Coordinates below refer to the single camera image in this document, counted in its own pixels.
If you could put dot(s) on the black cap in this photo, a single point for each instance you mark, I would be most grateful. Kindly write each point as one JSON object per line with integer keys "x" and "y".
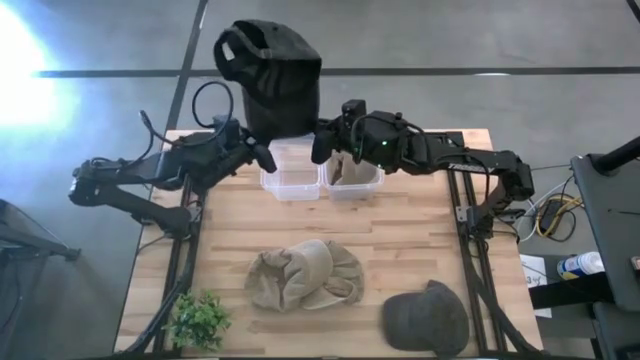
{"x": 280, "y": 75}

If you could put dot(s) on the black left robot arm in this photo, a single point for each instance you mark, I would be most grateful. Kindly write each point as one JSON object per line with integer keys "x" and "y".
{"x": 150, "y": 170}

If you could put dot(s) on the clear plastic bin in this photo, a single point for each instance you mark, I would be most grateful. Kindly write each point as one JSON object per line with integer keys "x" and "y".
{"x": 292, "y": 175}
{"x": 360, "y": 187}

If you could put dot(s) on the black metal table frame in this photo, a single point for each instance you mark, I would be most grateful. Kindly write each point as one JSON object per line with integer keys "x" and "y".
{"x": 470, "y": 250}

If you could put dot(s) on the beige cap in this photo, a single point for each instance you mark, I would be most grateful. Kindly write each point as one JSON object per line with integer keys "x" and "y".
{"x": 305, "y": 275}

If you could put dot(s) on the small green artificial plant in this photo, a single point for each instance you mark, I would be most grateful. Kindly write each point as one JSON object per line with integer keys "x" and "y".
{"x": 199, "y": 321}

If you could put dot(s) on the white paper sheet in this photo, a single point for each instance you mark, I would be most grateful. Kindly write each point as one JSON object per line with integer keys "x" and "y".
{"x": 535, "y": 280}

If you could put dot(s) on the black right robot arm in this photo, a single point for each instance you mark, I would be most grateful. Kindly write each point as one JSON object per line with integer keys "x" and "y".
{"x": 470, "y": 167}

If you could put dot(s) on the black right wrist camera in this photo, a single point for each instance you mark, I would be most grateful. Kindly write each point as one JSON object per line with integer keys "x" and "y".
{"x": 353, "y": 111}

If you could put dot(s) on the white bottle blue label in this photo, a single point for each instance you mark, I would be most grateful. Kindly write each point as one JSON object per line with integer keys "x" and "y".
{"x": 580, "y": 265}

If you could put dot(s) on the black cart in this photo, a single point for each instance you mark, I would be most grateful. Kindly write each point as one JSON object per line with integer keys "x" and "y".
{"x": 612, "y": 225}

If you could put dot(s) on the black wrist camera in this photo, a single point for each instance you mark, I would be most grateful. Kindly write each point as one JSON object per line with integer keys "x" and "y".
{"x": 227, "y": 129}
{"x": 353, "y": 111}

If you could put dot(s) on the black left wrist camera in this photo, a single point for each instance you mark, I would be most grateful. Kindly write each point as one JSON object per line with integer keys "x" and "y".
{"x": 227, "y": 129}

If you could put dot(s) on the tan cap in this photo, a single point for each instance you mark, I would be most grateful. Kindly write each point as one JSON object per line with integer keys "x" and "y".
{"x": 357, "y": 172}

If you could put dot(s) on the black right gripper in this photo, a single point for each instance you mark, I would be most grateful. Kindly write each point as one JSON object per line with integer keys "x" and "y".
{"x": 342, "y": 140}

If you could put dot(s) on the dark olive cap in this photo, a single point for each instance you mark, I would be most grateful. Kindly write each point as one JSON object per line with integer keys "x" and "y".
{"x": 425, "y": 320}

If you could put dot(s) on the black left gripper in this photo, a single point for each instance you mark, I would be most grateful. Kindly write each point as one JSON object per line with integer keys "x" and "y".
{"x": 240, "y": 150}

